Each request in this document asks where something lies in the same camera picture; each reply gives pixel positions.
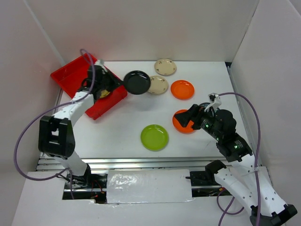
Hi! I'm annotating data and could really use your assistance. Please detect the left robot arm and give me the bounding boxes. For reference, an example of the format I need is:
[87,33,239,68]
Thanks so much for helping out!
[38,61,122,188]

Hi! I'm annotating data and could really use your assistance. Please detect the yellow brown patterned plate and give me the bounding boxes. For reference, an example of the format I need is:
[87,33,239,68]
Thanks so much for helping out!
[99,89,111,99]

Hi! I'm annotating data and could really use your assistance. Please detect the white foam cover panel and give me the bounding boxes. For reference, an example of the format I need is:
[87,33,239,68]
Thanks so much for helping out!
[106,169,193,204]

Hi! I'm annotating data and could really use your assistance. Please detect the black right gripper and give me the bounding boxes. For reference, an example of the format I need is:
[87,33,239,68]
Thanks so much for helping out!
[174,103,222,140]

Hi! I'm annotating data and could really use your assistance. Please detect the aluminium table edge rail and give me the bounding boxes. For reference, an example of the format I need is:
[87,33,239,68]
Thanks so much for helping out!
[35,152,236,171]

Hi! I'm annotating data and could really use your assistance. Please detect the red plastic bin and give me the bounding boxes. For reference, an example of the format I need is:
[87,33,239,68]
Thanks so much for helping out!
[50,54,127,120]

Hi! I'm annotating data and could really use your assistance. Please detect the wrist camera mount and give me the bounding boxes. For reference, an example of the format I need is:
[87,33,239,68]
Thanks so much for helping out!
[94,59,104,67]
[208,93,222,107]

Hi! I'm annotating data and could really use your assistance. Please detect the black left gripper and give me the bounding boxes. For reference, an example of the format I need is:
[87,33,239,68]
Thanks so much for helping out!
[97,69,124,92]

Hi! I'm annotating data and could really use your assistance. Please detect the blue floral patterned plate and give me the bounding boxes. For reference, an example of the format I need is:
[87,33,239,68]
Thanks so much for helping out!
[201,102,219,116]

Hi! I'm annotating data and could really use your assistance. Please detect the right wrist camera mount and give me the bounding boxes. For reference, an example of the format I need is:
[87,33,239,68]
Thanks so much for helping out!
[208,93,222,107]

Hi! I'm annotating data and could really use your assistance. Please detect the orange plate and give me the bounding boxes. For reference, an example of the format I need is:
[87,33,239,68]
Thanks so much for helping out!
[172,109,195,134]
[170,80,195,100]

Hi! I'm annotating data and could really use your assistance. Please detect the black plate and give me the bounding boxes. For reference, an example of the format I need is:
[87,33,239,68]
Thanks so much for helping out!
[123,71,151,95]

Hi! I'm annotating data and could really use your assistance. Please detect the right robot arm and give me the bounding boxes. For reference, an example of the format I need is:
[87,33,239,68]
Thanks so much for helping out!
[174,104,298,226]

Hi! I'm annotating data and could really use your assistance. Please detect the cream floral plate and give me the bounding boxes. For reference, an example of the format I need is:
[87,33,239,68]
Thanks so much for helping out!
[154,58,177,76]
[148,75,169,95]

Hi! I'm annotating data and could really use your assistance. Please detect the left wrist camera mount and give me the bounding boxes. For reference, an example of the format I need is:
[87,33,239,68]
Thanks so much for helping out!
[94,59,104,67]

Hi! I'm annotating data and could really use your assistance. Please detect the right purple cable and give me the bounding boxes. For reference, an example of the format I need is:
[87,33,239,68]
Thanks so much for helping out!
[216,92,262,226]

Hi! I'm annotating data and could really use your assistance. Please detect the green plate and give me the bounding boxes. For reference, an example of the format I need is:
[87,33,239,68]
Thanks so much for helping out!
[140,124,169,152]

